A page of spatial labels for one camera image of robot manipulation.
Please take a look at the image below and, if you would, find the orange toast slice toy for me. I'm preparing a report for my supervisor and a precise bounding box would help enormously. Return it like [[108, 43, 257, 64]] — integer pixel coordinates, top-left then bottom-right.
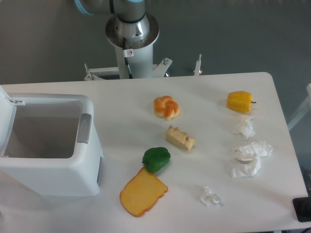
[[120, 167, 168, 217]]

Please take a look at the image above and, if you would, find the white trash can body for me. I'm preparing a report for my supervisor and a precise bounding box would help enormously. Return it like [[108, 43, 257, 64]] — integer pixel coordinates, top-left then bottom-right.
[[0, 94, 103, 196]]

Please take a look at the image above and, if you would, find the white table frame leg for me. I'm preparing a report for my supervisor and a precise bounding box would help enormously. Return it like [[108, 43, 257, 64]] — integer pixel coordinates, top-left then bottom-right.
[[287, 84, 311, 131]]

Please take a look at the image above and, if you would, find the black device at edge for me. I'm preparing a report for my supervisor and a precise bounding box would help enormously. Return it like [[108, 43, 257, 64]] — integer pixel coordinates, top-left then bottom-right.
[[292, 197, 311, 222]]

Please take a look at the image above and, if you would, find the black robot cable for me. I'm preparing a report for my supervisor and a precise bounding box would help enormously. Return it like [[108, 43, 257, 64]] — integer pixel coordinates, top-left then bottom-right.
[[122, 37, 133, 79]]

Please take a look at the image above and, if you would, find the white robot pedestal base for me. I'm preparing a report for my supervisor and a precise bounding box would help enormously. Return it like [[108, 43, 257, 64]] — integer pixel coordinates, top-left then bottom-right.
[[84, 13, 205, 81]]

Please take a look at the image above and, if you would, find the beige cake slice toy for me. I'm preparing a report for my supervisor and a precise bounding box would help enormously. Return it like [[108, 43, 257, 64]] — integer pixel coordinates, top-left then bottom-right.
[[165, 126, 196, 151]]

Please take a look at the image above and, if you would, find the yellow toy bell pepper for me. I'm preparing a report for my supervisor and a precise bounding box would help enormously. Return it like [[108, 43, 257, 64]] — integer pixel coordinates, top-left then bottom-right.
[[226, 91, 256, 114]]

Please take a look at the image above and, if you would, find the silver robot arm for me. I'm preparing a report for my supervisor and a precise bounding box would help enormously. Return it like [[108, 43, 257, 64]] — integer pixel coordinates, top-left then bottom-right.
[[74, 0, 153, 49]]

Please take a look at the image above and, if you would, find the knotted bread roll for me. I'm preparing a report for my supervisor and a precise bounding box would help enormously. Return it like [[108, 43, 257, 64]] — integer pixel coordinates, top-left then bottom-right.
[[154, 96, 180, 120]]

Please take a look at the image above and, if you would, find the green toy bell pepper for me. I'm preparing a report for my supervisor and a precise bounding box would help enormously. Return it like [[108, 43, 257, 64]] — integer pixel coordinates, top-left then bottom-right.
[[142, 147, 171, 173]]

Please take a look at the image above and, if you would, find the crumpled white tissue large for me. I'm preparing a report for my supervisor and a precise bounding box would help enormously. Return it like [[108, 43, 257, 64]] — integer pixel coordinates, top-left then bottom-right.
[[230, 141, 273, 178]]

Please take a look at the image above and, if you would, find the crumpled white tissue small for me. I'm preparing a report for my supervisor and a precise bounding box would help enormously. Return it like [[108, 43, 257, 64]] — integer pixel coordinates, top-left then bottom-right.
[[198, 186, 223, 207]]

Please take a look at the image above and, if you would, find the white trash can lid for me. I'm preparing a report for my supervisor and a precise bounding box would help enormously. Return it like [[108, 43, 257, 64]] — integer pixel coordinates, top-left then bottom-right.
[[0, 87, 25, 157]]

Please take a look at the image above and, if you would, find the crumpled white tissue upper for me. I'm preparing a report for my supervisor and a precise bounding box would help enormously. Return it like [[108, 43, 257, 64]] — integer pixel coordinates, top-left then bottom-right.
[[233, 116, 256, 141]]

